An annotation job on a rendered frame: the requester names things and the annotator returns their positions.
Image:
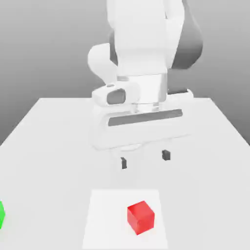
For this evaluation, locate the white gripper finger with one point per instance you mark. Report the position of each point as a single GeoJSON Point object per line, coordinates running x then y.
{"type": "Point", "coordinates": [166, 155]}
{"type": "Point", "coordinates": [123, 163]}

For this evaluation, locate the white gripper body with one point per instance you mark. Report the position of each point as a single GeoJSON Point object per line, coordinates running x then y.
{"type": "Point", "coordinates": [140, 132]}

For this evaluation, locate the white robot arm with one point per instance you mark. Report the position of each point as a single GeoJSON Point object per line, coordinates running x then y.
{"type": "Point", "coordinates": [144, 39]}

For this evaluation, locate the small green cube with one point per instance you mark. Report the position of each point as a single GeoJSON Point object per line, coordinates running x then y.
{"type": "Point", "coordinates": [1, 214]}

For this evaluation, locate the small red cube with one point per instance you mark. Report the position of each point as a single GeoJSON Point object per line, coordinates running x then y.
{"type": "Point", "coordinates": [140, 217]}

